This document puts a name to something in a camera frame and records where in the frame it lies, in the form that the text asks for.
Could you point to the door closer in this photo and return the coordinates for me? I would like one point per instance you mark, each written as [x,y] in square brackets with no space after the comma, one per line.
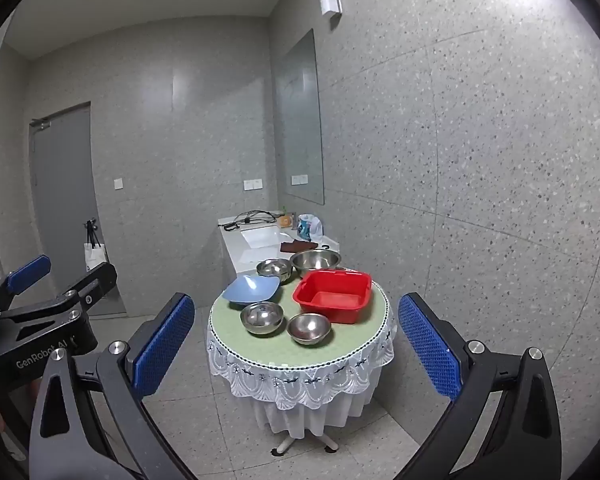
[40,123]

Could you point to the white table base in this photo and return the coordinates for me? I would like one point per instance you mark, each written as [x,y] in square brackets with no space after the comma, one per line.
[285,442]

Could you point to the brown cloth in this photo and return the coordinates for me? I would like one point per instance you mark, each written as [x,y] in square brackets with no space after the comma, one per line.
[297,247]

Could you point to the white sink counter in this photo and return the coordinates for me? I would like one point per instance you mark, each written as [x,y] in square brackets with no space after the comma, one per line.
[232,255]

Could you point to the small orange container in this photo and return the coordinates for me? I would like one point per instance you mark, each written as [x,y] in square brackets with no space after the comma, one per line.
[285,220]

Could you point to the small steel bowl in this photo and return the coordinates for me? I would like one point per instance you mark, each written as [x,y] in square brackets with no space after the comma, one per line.
[308,328]
[275,267]
[262,317]

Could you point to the blue square plate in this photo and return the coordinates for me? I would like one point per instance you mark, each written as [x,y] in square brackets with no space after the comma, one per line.
[250,290]

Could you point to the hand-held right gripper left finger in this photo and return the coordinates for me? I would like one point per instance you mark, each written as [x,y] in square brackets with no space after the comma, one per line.
[162,345]

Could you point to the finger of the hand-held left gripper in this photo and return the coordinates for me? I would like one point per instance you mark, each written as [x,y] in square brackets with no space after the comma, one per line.
[87,285]
[27,267]

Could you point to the white pleated table skirt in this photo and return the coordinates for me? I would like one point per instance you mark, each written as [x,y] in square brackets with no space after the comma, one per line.
[305,417]

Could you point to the grey door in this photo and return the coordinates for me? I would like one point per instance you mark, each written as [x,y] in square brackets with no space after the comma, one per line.
[65,185]

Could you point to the white tote bag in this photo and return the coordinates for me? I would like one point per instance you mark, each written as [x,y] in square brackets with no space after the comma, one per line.
[95,256]

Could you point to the white wall outlet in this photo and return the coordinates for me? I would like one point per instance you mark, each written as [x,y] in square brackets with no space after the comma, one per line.
[252,184]

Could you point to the red plastic basin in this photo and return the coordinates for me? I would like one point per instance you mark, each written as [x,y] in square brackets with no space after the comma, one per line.
[330,300]

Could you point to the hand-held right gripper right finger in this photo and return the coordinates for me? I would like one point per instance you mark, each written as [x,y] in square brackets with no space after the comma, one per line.
[430,345]

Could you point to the white plastic bag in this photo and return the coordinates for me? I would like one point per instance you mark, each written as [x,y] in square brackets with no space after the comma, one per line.
[311,226]

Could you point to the wall mirror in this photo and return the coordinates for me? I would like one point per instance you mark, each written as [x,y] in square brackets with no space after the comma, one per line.
[297,125]

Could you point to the round table with green cloth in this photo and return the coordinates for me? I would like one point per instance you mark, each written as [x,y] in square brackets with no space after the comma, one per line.
[270,347]

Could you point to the large steel bowl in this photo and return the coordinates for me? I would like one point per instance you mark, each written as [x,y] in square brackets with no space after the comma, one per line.
[315,260]

